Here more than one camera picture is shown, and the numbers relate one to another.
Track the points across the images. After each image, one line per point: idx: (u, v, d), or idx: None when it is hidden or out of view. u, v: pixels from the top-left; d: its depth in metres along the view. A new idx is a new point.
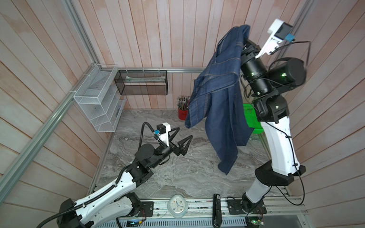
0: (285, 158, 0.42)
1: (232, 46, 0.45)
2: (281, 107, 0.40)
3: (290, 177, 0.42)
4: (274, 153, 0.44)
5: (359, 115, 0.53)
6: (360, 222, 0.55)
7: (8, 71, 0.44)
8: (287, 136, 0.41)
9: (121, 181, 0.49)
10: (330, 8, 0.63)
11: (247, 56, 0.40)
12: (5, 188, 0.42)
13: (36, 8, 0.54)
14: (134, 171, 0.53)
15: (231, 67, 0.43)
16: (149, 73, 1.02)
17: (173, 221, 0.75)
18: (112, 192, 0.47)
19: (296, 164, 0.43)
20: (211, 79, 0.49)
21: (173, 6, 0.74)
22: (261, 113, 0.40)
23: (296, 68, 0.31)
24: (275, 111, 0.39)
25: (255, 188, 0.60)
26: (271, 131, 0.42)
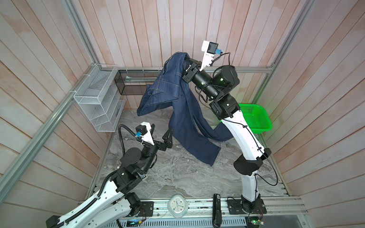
0: (249, 145, 0.49)
1: (173, 74, 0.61)
2: (230, 103, 0.49)
3: (259, 161, 0.48)
4: (240, 142, 0.51)
5: (359, 115, 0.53)
6: (361, 222, 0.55)
7: (8, 71, 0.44)
8: (244, 125, 0.49)
9: (104, 193, 0.46)
10: (329, 8, 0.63)
11: (192, 71, 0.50)
12: (5, 188, 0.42)
13: (36, 8, 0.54)
14: (119, 180, 0.48)
15: (172, 91, 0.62)
16: (149, 73, 1.02)
17: (173, 221, 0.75)
18: (96, 205, 0.44)
19: (260, 147, 0.50)
20: (160, 92, 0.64)
21: (173, 6, 0.74)
22: (217, 112, 0.48)
23: (230, 72, 0.42)
24: (226, 108, 0.48)
25: (245, 184, 0.62)
26: (231, 126, 0.50)
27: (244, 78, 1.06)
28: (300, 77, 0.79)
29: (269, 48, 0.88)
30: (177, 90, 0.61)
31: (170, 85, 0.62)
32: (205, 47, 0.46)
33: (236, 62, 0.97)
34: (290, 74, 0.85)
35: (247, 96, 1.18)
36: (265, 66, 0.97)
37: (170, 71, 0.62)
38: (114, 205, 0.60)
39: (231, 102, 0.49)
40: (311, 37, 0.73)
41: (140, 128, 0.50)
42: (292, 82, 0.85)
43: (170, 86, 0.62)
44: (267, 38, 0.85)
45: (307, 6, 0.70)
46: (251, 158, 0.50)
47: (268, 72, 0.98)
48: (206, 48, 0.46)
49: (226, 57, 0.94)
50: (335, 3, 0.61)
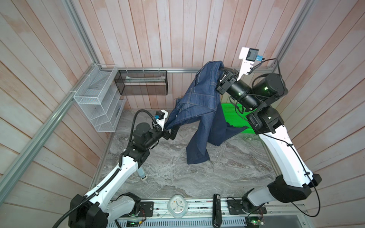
0: (294, 168, 0.41)
1: (207, 84, 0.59)
2: (273, 117, 0.42)
3: (306, 189, 0.39)
4: (282, 164, 0.43)
5: (359, 116, 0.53)
6: (360, 222, 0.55)
7: (8, 71, 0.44)
8: (288, 144, 0.42)
9: (124, 164, 0.51)
10: (330, 9, 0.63)
11: (229, 82, 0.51)
12: (5, 188, 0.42)
13: (37, 8, 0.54)
14: (132, 153, 0.55)
15: (207, 103, 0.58)
16: (149, 73, 1.02)
17: (173, 221, 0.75)
18: (120, 175, 0.48)
19: (308, 173, 0.41)
20: (193, 105, 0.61)
21: (173, 6, 0.74)
22: (256, 125, 0.42)
23: (277, 82, 0.36)
24: (268, 121, 0.42)
25: (262, 197, 0.58)
26: (271, 142, 0.43)
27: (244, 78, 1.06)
28: (300, 77, 0.79)
29: (269, 48, 0.88)
30: (212, 100, 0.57)
31: (204, 97, 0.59)
32: (244, 54, 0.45)
33: (236, 62, 0.97)
34: (290, 74, 0.85)
35: None
36: (265, 66, 0.97)
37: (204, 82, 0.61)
38: (120, 200, 0.59)
39: (274, 116, 0.43)
40: (311, 38, 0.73)
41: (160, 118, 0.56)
42: (292, 82, 0.84)
43: (203, 97, 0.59)
44: (267, 38, 0.85)
45: (307, 6, 0.70)
46: (295, 184, 0.41)
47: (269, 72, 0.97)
48: (244, 55, 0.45)
49: (226, 57, 0.94)
50: (336, 3, 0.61)
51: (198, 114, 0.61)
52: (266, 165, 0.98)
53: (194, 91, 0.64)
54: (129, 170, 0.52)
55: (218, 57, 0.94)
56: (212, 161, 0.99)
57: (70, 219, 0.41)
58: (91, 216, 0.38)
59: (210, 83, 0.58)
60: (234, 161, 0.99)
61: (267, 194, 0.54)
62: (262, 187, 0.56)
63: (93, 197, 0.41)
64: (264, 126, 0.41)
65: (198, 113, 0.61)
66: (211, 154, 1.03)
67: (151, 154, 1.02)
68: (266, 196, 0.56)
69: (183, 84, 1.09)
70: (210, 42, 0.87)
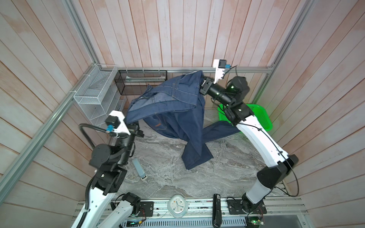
0: (267, 148, 0.46)
1: (193, 86, 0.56)
2: (243, 109, 0.51)
3: (282, 166, 0.43)
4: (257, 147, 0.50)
5: (359, 116, 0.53)
6: (361, 222, 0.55)
7: (8, 71, 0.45)
8: (259, 128, 0.49)
9: (91, 202, 0.42)
10: (330, 9, 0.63)
11: (207, 85, 0.57)
12: (5, 188, 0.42)
13: (37, 8, 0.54)
14: (101, 183, 0.44)
15: (191, 100, 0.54)
16: (149, 73, 1.02)
17: (173, 221, 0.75)
18: (91, 217, 0.41)
19: (282, 152, 0.46)
20: (172, 100, 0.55)
21: (173, 6, 0.74)
22: (230, 118, 0.52)
23: (242, 80, 0.47)
24: (239, 112, 0.51)
25: (257, 190, 0.60)
26: (244, 130, 0.51)
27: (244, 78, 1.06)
28: (300, 77, 0.79)
29: (269, 48, 0.88)
30: (195, 99, 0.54)
31: (187, 95, 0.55)
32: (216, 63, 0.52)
33: (236, 62, 0.97)
34: (290, 74, 0.85)
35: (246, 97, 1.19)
36: (265, 66, 0.97)
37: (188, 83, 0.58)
38: (114, 210, 0.59)
39: (244, 108, 0.52)
40: (311, 38, 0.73)
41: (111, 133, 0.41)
42: (292, 82, 0.84)
43: (185, 94, 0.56)
44: (267, 38, 0.85)
45: (307, 6, 0.70)
46: (272, 164, 0.46)
47: (268, 72, 0.98)
48: (217, 64, 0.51)
49: (226, 57, 0.94)
50: (335, 3, 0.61)
51: (175, 109, 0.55)
52: None
53: (176, 86, 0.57)
54: (101, 205, 0.43)
55: (218, 57, 0.94)
56: (212, 161, 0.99)
57: None
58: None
59: (194, 85, 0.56)
60: (234, 161, 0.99)
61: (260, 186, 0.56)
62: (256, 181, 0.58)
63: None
64: (237, 117, 0.51)
65: (176, 109, 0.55)
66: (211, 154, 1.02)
67: (151, 154, 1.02)
68: (260, 189, 0.57)
69: None
70: (210, 42, 0.87)
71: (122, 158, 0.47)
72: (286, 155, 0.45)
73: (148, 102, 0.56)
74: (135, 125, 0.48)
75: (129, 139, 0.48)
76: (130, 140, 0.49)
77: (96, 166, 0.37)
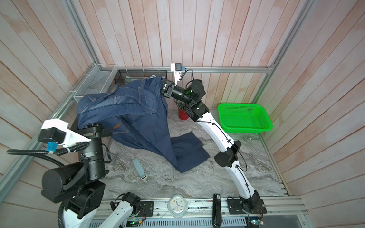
0: (219, 137, 0.59)
1: (154, 92, 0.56)
2: (200, 107, 0.61)
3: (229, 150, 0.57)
4: (213, 136, 0.62)
5: (359, 115, 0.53)
6: (361, 222, 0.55)
7: (8, 71, 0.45)
8: (213, 123, 0.60)
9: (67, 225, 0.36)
10: (329, 9, 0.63)
11: (170, 88, 0.60)
12: (5, 188, 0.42)
13: (37, 8, 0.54)
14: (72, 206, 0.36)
15: (146, 105, 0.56)
16: (149, 73, 1.02)
17: (173, 221, 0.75)
18: None
19: (229, 139, 0.59)
20: (132, 102, 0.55)
21: (173, 6, 0.73)
22: (191, 116, 0.62)
23: (197, 84, 0.55)
24: (197, 110, 0.60)
25: (236, 182, 0.67)
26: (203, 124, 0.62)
27: (244, 78, 1.06)
28: (300, 76, 0.79)
29: (269, 48, 0.88)
30: (155, 105, 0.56)
31: (144, 99, 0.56)
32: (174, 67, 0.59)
33: (236, 62, 0.97)
34: (290, 74, 0.85)
35: (246, 97, 1.19)
36: (265, 66, 0.97)
37: (149, 89, 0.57)
38: (113, 212, 0.59)
39: (201, 106, 0.62)
40: (311, 37, 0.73)
41: (59, 153, 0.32)
42: (292, 82, 0.84)
43: (146, 99, 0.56)
44: (267, 38, 0.85)
45: (307, 6, 0.70)
46: (222, 148, 0.60)
47: (268, 72, 0.98)
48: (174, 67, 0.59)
49: (226, 57, 0.94)
50: (335, 3, 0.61)
51: (132, 112, 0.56)
52: (266, 165, 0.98)
53: (141, 92, 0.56)
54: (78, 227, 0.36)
55: (218, 57, 0.94)
56: (212, 161, 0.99)
57: None
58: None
59: (155, 91, 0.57)
60: None
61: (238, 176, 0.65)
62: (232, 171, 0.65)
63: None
64: (196, 115, 0.62)
65: (134, 112, 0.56)
66: (211, 154, 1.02)
67: (151, 154, 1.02)
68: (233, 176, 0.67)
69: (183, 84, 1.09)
70: (210, 42, 0.87)
71: (94, 171, 0.36)
72: (232, 141, 0.59)
73: (106, 101, 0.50)
74: (91, 127, 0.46)
75: (93, 145, 0.37)
76: (95, 147, 0.37)
77: (50, 199, 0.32)
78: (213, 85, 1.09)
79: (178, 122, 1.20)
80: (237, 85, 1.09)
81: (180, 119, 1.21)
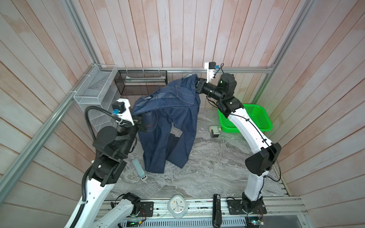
0: (253, 136, 0.52)
1: (189, 88, 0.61)
2: (233, 102, 0.58)
3: (264, 151, 0.49)
4: (245, 134, 0.54)
5: (359, 116, 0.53)
6: (361, 222, 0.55)
7: (8, 71, 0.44)
8: (246, 118, 0.55)
9: (89, 193, 0.39)
10: (329, 9, 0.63)
11: (200, 84, 0.61)
12: (6, 188, 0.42)
13: (37, 8, 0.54)
14: (98, 174, 0.40)
15: (185, 99, 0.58)
16: (149, 73, 1.02)
17: (173, 221, 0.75)
18: (88, 209, 0.38)
19: (265, 139, 0.51)
20: (171, 98, 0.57)
21: (173, 6, 0.74)
22: (223, 110, 0.59)
23: (227, 75, 0.55)
24: (231, 105, 0.57)
25: (251, 185, 0.62)
26: (235, 121, 0.56)
27: (244, 78, 1.06)
28: (300, 77, 0.79)
29: (269, 48, 0.88)
30: (193, 98, 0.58)
31: (182, 94, 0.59)
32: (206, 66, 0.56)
33: (236, 62, 0.97)
34: (290, 74, 0.85)
35: (246, 97, 1.19)
36: (265, 66, 0.97)
37: (185, 85, 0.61)
38: (115, 207, 0.58)
39: (235, 101, 0.58)
40: (311, 37, 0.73)
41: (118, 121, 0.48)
42: (292, 82, 0.84)
43: (184, 94, 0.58)
44: (267, 38, 0.85)
45: (307, 6, 0.70)
46: (255, 150, 0.51)
47: (269, 72, 0.97)
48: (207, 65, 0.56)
49: (226, 57, 0.94)
50: (335, 3, 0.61)
51: (173, 106, 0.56)
52: None
53: (177, 87, 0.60)
54: (100, 194, 0.40)
55: (218, 57, 0.94)
56: (212, 161, 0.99)
57: None
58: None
59: (191, 88, 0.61)
60: (234, 161, 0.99)
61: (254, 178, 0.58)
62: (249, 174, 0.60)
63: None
64: (228, 109, 0.56)
65: (174, 106, 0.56)
66: (211, 154, 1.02)
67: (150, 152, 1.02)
68: (252, 180, 0.61)
69: None
70: (210, 42, 0.87)
71: (125, 147, 0.45)
72: (269, 142, 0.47)
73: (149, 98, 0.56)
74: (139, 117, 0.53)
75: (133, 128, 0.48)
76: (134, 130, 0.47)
77: (100, 146, 0.36)
78: None
79: None
80: (237, 85, 1.09)
81: None
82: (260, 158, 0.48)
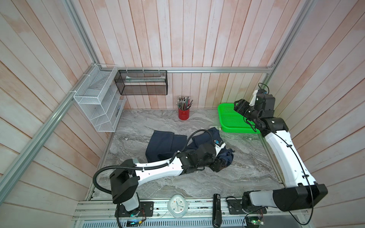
0: (292, 167, 0.43)
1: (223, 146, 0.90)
2: (275, 121, 0.51)
3: (300, 188, 0.40)
4: (282, 163, 0.46)
5: (359, 116, 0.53)
6: (360, 222, 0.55)
7: (8, 71, 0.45)
8: (288, 145, 0.47)
9: (172, 163, 0.53)
10: (330, 9, 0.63)
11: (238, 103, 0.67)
12: (5, 188, 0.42)
13: (37, 9, 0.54)
14: (183, 159, 0.56)
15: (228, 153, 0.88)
16: (149, 73, 1.02)
17: (173, 221, 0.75)
18: (166, 169, 0.50)
19: (307, 175, 0.42)
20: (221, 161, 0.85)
21: (173, 6, 0.74)
22: (261, 127, 0.52)
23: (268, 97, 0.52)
24: (272, 124, 0.51)
25: (264, 198, 0.57)
26: (274, 144, 0.48)
27: (244, 78, 1.06)
28: (300, 77, 0.79)
29: (269, 48, 0.88)
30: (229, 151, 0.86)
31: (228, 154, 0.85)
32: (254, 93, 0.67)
33: (236, 62, 0.97)
34: (290, 74, 0.85)
35: (247, 97, 1.19)
36: (265, 66, 0.97)
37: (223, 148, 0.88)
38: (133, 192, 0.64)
39: (277, 122, 0.51)
40: (311, 37, 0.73)
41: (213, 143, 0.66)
42: (292, 82, 0.84)
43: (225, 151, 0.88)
44: (267, 38, 0.85)
45: (307, 6, 0.70)
46: (292, 183, 0.42)
47: (269, 72, 0.97)
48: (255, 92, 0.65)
49: (226, 57, 0.94)
50: (335, 3, 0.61)
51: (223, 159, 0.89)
52: (266, 165, 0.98)
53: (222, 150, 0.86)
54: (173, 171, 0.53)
55: (218, 57, 0.94)
56: None
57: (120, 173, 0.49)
58: (128, 185, 0.41)
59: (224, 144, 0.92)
60: (234, 161, 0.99)
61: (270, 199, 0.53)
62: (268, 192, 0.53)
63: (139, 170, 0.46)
64: (269, 127, 0.50)
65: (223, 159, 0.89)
66: None
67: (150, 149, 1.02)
68: (267, 201, 0.55)
69: (183, 84, 1.09)
70: (210, 42, 0.87)
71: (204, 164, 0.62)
72: (311, 181, 0.41)
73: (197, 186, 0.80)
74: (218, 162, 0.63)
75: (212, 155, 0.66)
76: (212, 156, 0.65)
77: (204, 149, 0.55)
78: (213, 85, 1.09)
79: (178, 122, 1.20)
80: (237, 85, 1.09)
81: (180, 119, 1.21)
82: (294, 194, 0.40)
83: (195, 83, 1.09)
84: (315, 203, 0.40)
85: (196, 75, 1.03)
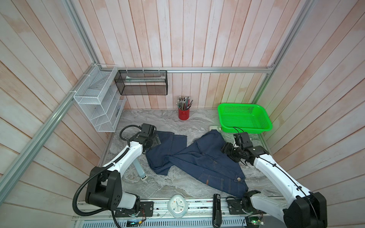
0: (284, 183, 0.46)
1: None
2: (256, 148, 0.59)
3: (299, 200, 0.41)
4: (277, 182, 0.49)
5: (359, 115, 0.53)
6: (360, 222, 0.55)
7: (8, 71, 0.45)
8: (273, 164, 0.52)
9: (131, 145, 0.58)
10: (330, 8, 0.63)
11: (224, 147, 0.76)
12: (5, 188, 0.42)
13: (37, 9, 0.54)
14: (137, 138, 0.62)
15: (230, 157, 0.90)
16: (149, 73, 1.02)
17: (173, 221, 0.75)
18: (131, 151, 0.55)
19: (300, 186, 0.44)
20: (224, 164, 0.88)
21: (173, 6, 0.74)
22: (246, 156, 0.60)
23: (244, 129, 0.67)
24: (254, 151, 0.58)
25: (269, 208, 0.56)
26: (262, 167, 0.54)
27: (244, 78, 1.06)
28: (300, 77, 0.79)
29: (269, 48, 0.88)
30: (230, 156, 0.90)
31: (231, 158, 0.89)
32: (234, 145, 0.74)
33: (236, 62, 0.97)
34: (290, 74, 0.85)
35: (246, 97, 1.19)
36: (265, 66, 0.97)
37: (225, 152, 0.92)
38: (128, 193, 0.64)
39: (258, 148, 0.59)
40: (312, 37, 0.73)
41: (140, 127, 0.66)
42: (292, 82, 0.84)
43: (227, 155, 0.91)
44: (267, 38, 0.85)
45: (307, 6, 0.70)
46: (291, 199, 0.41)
47: (268, 72, 0.98)
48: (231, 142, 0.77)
49: (226, 57, 0.94)
50: (335, 3, 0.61)
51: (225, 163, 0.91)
52: None
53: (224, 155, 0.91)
54: (138, 149, 0.58)
55: (218, 57, 0.94)
56: None
57: (88, 191, 0.44)
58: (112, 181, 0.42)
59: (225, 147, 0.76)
60: None
61: (276, 212, 0.52)
62: (275, 204, 0.53)
63: (112, 166, 0.47)
64: (253, 154, 0.57)
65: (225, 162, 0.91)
66: None
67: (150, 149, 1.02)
68: (273, 213, 0.54)
69: (183, 84, 1.09)
70: (211, 42, 0.87)
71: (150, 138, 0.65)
72: (306, 192, 0.43)
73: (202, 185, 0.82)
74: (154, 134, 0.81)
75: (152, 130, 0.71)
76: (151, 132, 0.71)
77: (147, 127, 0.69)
78: (213, 85, 1.09)
79: (178, 122, 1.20)
80: (237, 85, 1.09)
81: (180, 119, 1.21)
82: (298, 210, 0.40)
83: (195, 83, 1.09)
84: (325, 216, 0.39)
85: (196, 75, 1.03)
